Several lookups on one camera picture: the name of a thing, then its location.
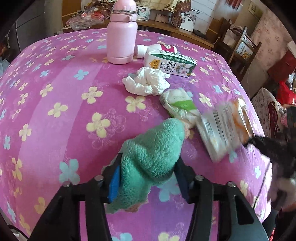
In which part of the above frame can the red cloth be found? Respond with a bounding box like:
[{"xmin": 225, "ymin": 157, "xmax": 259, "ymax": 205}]
[{"xmin": 268, "ymin": 50, "xmax": 296, "ymax": 79}]

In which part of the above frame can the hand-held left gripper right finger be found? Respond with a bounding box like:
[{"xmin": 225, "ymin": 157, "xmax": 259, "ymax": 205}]
[{"xmin": 173, "ymin": 158, "xmax": 266, "ymax": 241}]

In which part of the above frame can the grey cabinet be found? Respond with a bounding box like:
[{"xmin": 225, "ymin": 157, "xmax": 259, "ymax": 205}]
[{"xmin": 14, "ymin": 0, "xmax": 63, "ymax": 52}]

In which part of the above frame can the floral cushion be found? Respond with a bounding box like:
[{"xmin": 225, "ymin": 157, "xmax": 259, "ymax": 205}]
[{"xmin": 251, "ymin": 88, "xmax": 287, "ymax": 139}]

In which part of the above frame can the framed photo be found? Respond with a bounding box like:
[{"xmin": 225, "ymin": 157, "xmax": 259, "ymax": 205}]
[{"xmin": 179, "ymin": 11, "xmax": 197, "ymax": 32}]

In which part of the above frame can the clear plastic bag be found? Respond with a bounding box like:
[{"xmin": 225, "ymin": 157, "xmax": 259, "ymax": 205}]
[{"xmin": 68, "ymin": 9, "xmax": 109, "ymax": 30}]

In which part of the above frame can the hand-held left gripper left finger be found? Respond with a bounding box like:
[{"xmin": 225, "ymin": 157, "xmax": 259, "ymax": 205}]
[{"xmin": 30, "ymin": 153, "xmax": 123, "ymax": 241}]

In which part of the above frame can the green white plastic packet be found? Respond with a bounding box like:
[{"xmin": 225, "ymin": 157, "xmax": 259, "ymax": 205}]
[{"xmin": 159, "ymin": 88, "xmax": 201, "ymax": 128}]

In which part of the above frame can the wooden chair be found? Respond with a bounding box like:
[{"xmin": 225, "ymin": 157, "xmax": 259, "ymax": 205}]
[{"xmin": 220, "ymin": 17, "xmax": 263, "ymax": 77}]

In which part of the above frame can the crumpled white tissue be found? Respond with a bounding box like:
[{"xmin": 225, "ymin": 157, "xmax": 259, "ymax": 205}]
[{"xmin": 122, "ymin": 66, "xmax": 171, "ymax": 96}]

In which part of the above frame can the pink drinking bottle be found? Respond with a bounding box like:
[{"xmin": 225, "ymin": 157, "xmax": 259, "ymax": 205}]
[{"xmin": 106, "ymin": 0, "xmax": 138, "ymax": 65}]

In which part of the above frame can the small white plastic bottle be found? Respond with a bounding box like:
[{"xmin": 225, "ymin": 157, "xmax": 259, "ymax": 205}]
[{"xmin": 135, "ymin": 44, "xmax": 178, "ymax": 58}]

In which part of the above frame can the green white milk carton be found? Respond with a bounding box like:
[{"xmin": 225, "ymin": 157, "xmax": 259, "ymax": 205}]
[{"xmin": 143, "ymin": 51, "xmax": 198, "ymax": 77}]

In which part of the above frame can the wooden sideboard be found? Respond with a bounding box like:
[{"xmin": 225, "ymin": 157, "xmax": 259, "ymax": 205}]
[{"xmin": 62, "ymin": 11, "xmax": 214, "ymax": 50}]

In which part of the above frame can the brown patterned cloth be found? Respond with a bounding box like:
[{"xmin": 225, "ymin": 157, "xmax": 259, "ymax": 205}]
[{"xmin": 171, "ymin": 0, "xmax": 192, "ymax": 26}]

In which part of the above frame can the white orange cardboard box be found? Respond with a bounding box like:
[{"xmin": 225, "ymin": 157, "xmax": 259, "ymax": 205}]
[{"xmin": 196, "ymin": 98, "xmax": 256, "ymax": 163}]

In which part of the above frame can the red plastic bag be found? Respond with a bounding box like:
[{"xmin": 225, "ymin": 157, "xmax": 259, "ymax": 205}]
[{"xmin": 276, "ymin": 80, "xmax": 296, "ymax": 105}]

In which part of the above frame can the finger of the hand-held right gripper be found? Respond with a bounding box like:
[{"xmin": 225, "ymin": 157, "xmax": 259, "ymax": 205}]
[{"xmin": 243, "ymin": 136, "xmax": 275, "ymax": 158}]

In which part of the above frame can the green terry cloth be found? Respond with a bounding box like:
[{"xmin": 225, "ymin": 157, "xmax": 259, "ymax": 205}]
[{"xmin": 105, "ymin": 118, "xmax": 186, "ymax": 214}]

